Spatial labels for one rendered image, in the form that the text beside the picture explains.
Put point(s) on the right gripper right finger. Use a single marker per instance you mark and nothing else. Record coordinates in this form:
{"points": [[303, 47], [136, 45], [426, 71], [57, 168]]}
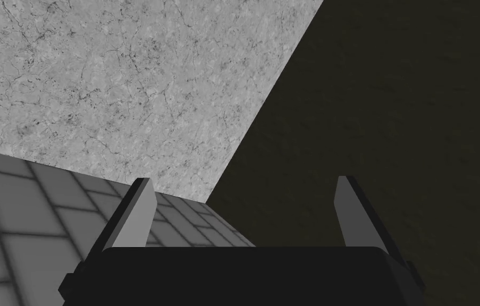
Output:
{"points": [[359, 218]]}

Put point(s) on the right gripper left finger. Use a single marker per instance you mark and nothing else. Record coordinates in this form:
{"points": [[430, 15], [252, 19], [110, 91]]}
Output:
{"points": [[134, 219]]}

